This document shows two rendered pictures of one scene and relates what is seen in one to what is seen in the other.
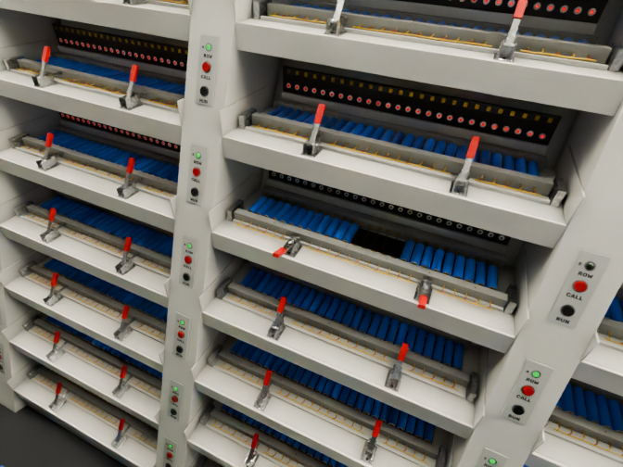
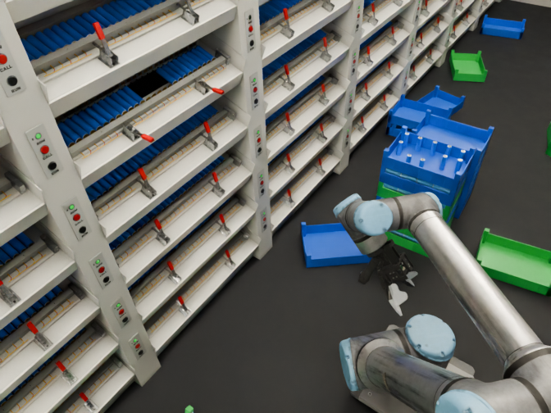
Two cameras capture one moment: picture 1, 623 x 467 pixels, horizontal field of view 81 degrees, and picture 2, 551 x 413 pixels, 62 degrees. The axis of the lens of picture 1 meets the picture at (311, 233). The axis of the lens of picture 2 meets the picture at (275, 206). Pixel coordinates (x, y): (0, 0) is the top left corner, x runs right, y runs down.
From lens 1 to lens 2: 0.92 m
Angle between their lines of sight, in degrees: 63
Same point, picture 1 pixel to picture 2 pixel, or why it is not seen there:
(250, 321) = (131, 206)
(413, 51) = not seen: outside the picture
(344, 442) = (207, 201)
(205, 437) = (145, 307)
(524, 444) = (261, 112)
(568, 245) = (240, 13)
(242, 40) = (15, 14)
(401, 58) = not seen: outside the picture
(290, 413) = (179, 224)
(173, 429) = (130, 329)
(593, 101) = not seen: outside the picture
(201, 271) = (90, 213)
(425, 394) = (223, 136)
